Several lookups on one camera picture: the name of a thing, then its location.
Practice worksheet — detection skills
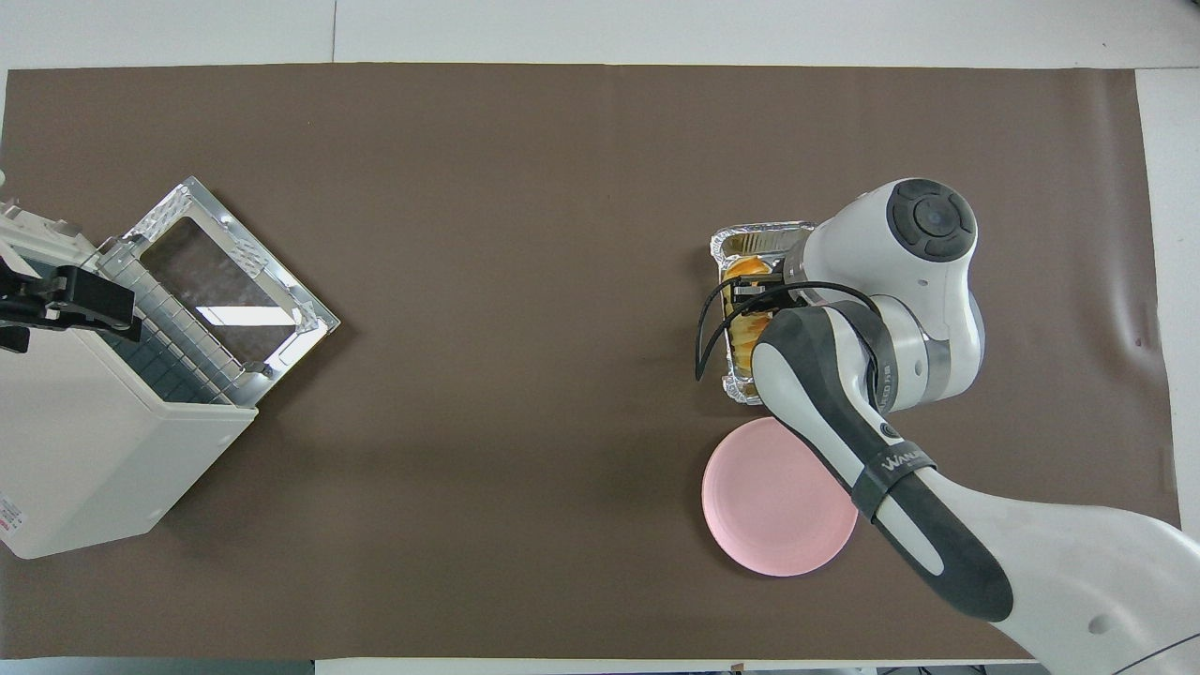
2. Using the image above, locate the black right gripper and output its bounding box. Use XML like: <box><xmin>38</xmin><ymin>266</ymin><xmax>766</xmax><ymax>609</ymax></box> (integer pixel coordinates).
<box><xmin>729</xmin><ymin>249</ymin><xmax>813</xmax><ymax>310</ymax></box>

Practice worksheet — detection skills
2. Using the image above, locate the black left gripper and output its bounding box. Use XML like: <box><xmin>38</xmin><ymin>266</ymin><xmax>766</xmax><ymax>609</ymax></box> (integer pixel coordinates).
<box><xmin>0</xmin><ymin>255</ymin><xmax>144</xmax><ymax>354</ymax></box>

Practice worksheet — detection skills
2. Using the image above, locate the aluminium foil baking tray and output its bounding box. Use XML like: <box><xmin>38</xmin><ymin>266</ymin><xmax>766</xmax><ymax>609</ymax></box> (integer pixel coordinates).
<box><xmin>710</xmin><ymin>221</ymin><xmax>818</xmax><ymax>406</ymax></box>

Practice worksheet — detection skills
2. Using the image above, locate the golden twisted bread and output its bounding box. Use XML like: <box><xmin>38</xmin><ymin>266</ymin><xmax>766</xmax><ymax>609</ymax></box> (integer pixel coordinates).
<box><xmin>724</xmin><ymin>257</ymin><xmax>781</xmax><ymax>378</ymax></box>

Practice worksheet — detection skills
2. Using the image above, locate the chrome glass oven door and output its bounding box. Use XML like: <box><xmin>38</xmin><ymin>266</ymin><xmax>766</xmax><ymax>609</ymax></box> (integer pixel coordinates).
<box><xmin>122</xmin><ymin>176</ymin><xmax>341</xmax><ymax>406</ymax></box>

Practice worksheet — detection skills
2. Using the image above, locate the white toaster oven body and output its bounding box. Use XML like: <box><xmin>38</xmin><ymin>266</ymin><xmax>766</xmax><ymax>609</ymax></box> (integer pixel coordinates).
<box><xmin>0</xmin><ymin>200</ymin><xmax>259</xmax><ymax>561</ymax></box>

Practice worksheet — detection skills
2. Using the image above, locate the pink round plate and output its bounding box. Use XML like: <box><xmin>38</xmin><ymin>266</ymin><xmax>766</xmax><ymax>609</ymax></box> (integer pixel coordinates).
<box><xmin>702</xmin><ymin>417</ymin><xmax>860</xmax><ymax>578</ymax></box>

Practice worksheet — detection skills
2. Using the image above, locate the brown paper table mat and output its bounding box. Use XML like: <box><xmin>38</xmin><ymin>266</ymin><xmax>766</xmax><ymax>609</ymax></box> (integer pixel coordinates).
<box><xmin>0</xmin><ymin>64</ymin><xmax>1196</xmax><ymax>662</ymax></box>

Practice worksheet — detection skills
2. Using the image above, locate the metal wire oven rack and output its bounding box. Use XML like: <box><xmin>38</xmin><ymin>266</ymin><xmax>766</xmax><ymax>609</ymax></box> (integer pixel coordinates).
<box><xmin>94</xmin><ymin>246</ymin><xmax>252</xmax><ymax>406</ymax></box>

